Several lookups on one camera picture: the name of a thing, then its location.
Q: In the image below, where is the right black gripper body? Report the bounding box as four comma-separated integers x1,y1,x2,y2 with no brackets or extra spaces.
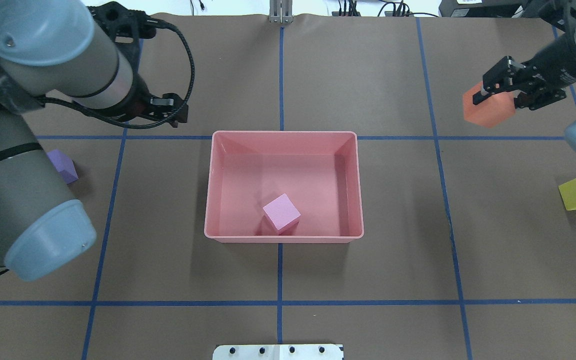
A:
482,55,567,111

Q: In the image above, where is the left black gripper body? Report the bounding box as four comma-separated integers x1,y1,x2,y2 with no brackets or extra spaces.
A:
118,75,190,125

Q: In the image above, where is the orange foam block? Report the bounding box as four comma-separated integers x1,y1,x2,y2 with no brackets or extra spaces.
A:
462,81,516,128

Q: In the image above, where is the purple foam block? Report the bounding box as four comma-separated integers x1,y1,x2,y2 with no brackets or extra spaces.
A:
46,149,79,185

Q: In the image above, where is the pink foam block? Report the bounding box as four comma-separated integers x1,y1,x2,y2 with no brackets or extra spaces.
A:
262,193,302,235

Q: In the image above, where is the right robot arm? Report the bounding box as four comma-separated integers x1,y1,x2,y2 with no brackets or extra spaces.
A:
462,0,576,128

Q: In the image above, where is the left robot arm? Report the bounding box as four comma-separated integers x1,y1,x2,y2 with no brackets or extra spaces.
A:
0,0,195,281

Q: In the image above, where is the pink plastic bin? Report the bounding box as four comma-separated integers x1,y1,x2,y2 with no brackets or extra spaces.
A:
204,130,365,244

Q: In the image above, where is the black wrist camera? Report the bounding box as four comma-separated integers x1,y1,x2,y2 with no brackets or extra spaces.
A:
87,1,158,40

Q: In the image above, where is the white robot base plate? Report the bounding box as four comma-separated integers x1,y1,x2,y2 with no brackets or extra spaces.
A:
212,343,345,360

